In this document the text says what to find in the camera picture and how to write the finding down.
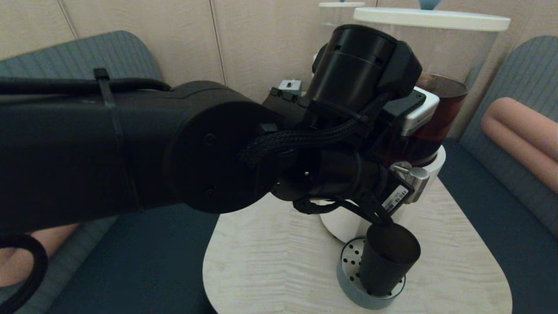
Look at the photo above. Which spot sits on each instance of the small dispenser with clear water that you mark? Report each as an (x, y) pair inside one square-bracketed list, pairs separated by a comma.
[(338, 17)]

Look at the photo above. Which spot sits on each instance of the teal empty bench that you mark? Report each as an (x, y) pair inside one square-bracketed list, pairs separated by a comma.
[(514, 218)]

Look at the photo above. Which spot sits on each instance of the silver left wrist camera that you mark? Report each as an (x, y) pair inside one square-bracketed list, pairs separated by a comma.
[(425, 111)]

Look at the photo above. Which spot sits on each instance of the pink bolster on empty bench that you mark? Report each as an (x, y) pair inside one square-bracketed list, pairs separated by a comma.
[(523, 131)]

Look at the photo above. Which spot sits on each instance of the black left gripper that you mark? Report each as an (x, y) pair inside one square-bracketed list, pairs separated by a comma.
[(331, 179)]

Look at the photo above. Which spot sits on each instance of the large blue-grey perforated drip tray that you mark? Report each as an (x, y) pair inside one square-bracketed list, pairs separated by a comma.
[(348, 281)]

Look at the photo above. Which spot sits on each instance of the white small dispenser lid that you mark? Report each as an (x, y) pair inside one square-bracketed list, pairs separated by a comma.
[(342, 4)]

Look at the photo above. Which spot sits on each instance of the large dispenser with dark tea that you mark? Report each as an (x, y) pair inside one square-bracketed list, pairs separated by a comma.
[(444, 109)]

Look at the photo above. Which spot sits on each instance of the pink bolster beside snack bag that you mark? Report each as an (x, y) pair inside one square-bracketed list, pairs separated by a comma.
[(13, 266)]

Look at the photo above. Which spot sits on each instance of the white large dispenser lid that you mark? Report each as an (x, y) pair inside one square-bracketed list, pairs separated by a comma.
[(431, 18)]

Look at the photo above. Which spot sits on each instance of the black tapered cup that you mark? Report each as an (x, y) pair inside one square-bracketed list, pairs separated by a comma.
[(386, 261)]

